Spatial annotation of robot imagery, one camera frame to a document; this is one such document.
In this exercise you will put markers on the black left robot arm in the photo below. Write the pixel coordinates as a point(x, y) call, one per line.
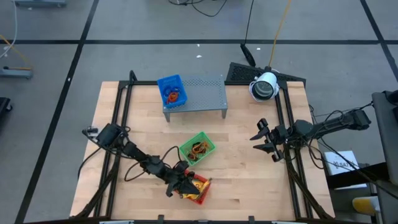
point(136, 154)

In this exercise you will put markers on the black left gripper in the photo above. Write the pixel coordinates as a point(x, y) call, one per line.
point(177, 177)

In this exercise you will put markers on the green plastic slotted basket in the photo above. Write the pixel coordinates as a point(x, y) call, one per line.
point(186, 145)

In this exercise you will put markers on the grey cart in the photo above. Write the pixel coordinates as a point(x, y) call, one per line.
point(387, 140)

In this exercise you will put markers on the yellow Crayola crayon box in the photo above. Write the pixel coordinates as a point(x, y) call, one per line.
point(202, 186)

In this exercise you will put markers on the blue plastic slotted basket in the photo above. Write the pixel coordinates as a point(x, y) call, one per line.
point(164, 81)

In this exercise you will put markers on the red plastic slotted basket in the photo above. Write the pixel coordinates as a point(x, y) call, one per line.
point(202, 199)

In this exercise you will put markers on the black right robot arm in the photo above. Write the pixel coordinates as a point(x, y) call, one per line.
point(329, 124)

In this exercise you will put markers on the grey floor stand base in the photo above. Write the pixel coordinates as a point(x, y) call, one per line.
point(15, 73)

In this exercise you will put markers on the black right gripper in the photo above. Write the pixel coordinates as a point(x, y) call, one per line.
point(278, 135)

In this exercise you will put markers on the black aluminium table frame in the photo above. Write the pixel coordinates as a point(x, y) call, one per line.
point(146, 83)

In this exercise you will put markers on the black perforated metal panel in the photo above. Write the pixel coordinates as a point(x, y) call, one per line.
point(242, 73)

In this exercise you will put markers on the white cardboard box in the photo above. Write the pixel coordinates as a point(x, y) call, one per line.
point(337, 160)

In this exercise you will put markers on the red rubber band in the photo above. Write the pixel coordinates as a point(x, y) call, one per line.
point(172, 98)

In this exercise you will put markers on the yellow cup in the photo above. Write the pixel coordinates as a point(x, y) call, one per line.
point(363, 205)

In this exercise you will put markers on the white round camera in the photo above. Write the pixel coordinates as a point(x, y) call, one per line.
point(264, 88)

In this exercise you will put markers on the grey perforated metal riser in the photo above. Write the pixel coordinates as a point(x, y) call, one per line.
point(205, 93)

